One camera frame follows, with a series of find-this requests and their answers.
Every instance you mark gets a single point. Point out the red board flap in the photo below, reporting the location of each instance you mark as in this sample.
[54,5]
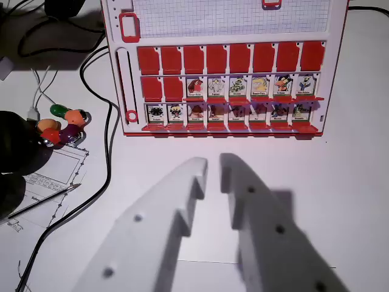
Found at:
[195,99]

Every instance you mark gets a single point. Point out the printed paper sheet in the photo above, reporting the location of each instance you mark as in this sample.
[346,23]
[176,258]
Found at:
[45,194]

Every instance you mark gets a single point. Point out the black ballpoint pen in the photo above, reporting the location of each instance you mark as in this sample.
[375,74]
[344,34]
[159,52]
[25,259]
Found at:
[42,202]

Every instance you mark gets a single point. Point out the colourful capped keys bunch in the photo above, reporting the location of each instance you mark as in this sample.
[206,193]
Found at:
[65,126]

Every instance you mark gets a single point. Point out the dark fabric bag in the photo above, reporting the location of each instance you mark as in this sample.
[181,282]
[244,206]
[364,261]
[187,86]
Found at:
[18,152]

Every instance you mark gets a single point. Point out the small white block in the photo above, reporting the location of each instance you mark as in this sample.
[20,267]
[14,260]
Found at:
[4,69]

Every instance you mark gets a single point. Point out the red and white game board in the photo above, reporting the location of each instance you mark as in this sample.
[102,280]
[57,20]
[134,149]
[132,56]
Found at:
[225,24]

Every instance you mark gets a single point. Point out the black box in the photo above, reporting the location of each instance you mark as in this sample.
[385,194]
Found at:
[65,6]

